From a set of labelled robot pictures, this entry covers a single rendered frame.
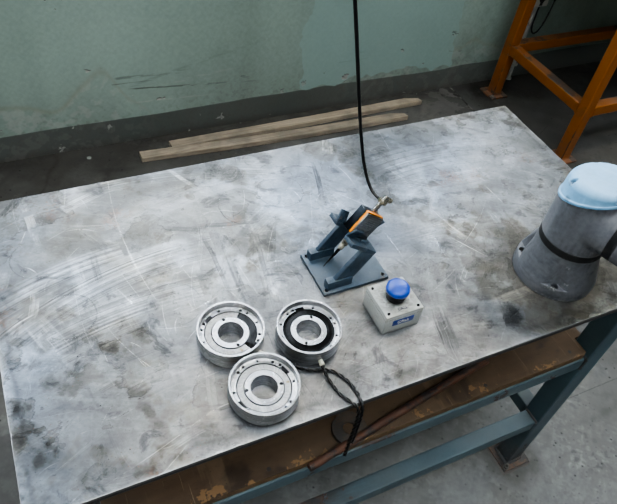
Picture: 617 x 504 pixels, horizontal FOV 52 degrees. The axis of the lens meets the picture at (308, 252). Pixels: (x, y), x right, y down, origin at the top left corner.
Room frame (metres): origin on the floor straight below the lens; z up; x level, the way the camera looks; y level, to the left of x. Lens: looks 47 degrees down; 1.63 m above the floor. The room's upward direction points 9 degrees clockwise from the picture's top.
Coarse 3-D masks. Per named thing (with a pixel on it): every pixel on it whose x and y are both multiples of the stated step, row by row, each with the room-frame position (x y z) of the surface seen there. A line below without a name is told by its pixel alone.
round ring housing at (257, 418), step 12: (240, 360) 0.50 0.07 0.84; (252, 360) 0.51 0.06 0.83; (264, 360) 0.52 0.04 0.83; (276, 360) 0.52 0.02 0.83; (288, 360) 0.52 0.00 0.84; (240, 372) 0.49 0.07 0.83; (264, 372) 0.50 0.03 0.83; (288, 372) 0.51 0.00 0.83; (228, 384) 0.46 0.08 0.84; (252, 384) 0.48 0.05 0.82; (264, 384) 0.49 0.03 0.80; (276, 384) 0.48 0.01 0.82; (300, 384) 0.48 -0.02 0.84; (228, 396) 0.45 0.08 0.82; (252, 396) 0.45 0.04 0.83; (276, 396) 0.46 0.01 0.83; (240, 408) 0.43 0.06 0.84; (288, 408) 0.44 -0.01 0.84; (252, 420) 0.42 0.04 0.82; (264, 420) 0.42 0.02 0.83; (276, 420) 0.43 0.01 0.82
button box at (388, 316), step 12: (372, 288) 0.68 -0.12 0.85; (384, 288) 0.68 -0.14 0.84; (372, 300) 0.66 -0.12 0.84; (384, 300) 0.66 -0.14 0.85; (396, 300) 0.66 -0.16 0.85; (408, 300) 0.67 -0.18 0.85; (372, 312) 0.65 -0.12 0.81; (384, 312) 0.63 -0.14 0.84; (396, 312) 0.64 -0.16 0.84; (408, 312) 0.64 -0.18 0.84; (420, 312) 0.66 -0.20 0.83; (384, 324) 0.62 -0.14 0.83; (396, 324) 0.63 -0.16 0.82; (408, 324) 0.65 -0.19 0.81
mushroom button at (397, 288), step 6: (390, 282) 0.67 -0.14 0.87; (396, 282) 0.68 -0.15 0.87; (402, 282) 0.68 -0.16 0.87; (390, 288) 0.66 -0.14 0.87; (396, 288) 0.66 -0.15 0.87; (402, 288) 0.66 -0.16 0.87; (408, 288) 0.67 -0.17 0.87; (390, 294) 0.65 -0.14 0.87; (396, 294) 0.65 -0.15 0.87; (402, 294) 0.65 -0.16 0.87; (408, 294) 0.66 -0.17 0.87
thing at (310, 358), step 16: (288, 304) 0.62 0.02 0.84; (304, 304) 0.63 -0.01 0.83; (320, 304) 0.63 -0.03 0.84; (304, 320) 0.60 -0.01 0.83; (320, 320) 0.61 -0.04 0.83; (336, 320) 0.61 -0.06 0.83; (320, 336) 0.58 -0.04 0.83; (336, 336) 0.58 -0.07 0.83; (288, 352) 0.54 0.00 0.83; (304, 352) 0.54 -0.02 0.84; (320, 352) 0.54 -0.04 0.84
